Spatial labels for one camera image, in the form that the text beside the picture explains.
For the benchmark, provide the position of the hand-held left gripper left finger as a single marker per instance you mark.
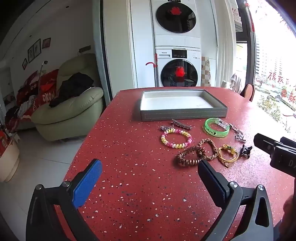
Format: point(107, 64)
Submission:
point(89, 183)

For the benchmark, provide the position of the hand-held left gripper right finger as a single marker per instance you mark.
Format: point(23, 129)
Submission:
point(209, 182)

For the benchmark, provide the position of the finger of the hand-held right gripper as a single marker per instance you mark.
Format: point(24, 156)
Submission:
point(288, 142)
point(263, 143)

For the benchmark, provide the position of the black hair claw clip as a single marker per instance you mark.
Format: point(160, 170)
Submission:
point(245, 150)

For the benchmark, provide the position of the dark metal hair clip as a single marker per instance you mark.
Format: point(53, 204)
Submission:
point(181, 124)

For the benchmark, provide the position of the silver charm clip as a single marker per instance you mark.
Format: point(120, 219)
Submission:
point(164, 127)

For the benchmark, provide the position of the grey shallow box tray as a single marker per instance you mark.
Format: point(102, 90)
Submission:
point(180, 104)

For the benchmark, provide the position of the person's right forearm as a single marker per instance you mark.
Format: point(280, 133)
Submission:
point(291, 206)

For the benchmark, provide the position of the red window stickers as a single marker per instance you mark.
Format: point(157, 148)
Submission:
point(282, 89)

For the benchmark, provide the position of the white cloth on chair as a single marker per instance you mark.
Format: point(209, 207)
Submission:
point(234, 82)

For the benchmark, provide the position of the white round container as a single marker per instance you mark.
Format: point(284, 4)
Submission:
point(8, 160)

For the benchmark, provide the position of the checkered cloth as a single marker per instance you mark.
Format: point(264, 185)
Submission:
point(205, 71)

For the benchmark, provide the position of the black clothing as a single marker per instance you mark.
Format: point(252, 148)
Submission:
point(74, 87)

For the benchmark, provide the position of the white curtain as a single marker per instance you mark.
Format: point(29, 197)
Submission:
point(226, 46)

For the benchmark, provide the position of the white washing machine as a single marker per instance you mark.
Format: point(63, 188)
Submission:
point(178, 67)

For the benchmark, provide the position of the metal floor stand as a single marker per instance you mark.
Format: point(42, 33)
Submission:
point(41, 71)

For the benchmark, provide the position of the red hanging decoration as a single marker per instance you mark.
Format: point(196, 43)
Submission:
point(250, 16)

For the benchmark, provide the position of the white tumble dryer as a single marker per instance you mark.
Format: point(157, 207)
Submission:
point(177, 20)

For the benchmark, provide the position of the small red picture frame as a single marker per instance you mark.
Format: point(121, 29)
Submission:
point(24, 63)

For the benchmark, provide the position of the black double picture frame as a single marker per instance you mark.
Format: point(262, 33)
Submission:
point(34, 50)

